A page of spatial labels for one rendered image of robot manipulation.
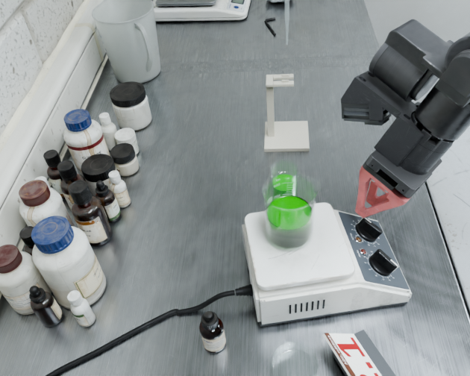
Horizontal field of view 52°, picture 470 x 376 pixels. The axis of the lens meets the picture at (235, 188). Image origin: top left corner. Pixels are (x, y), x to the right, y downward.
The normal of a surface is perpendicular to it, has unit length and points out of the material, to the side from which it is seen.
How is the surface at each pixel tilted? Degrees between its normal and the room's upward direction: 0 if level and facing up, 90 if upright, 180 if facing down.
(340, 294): 90
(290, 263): 0
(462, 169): 0
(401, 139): 74
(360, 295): 90
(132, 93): 0
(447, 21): 90
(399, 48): 90
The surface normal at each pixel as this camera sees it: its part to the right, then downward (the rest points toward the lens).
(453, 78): -0.76, 0.50
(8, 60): 1.00, -0.02
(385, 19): -0.04, 0.70
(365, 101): -0.61, 0.37
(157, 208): -0.07, -0.71
